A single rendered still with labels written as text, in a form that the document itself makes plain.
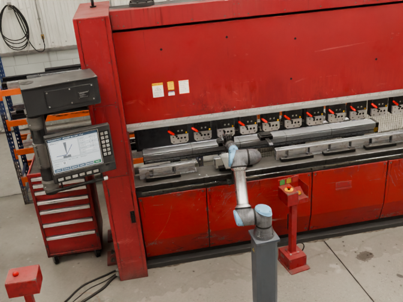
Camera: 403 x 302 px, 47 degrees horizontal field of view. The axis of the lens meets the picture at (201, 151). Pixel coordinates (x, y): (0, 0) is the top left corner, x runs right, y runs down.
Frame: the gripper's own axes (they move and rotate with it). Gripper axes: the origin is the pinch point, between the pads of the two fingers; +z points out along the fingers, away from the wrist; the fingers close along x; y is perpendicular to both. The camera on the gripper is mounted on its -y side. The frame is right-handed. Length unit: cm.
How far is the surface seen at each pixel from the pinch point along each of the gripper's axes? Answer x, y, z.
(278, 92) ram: -49, 33, 3
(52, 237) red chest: 162, -84, 17
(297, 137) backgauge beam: -77, -24, 31
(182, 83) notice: 31, 50, 3
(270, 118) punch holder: -41.7, 10.5, 3.0
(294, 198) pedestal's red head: -48, -46, -40
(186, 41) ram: 26, 83, 3
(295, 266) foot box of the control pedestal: -49, -115, -41
